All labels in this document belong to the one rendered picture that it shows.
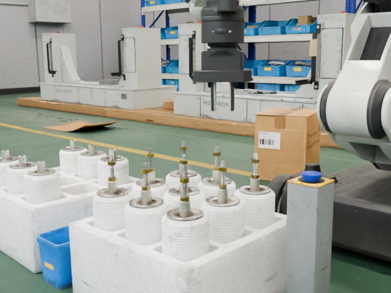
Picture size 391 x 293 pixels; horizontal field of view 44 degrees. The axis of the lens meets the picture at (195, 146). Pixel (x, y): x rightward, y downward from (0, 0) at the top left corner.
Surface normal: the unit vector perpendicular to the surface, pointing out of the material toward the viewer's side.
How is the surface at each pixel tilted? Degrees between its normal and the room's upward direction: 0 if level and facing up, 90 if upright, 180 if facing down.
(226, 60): 90
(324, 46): 90
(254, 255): 90
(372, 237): 90
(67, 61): 65
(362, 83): 42
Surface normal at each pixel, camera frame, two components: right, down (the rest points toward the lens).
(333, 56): -0.69, 0.15
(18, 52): 0.72, 0.12
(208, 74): -0.12, 0.19
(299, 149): -0.47, 0.17
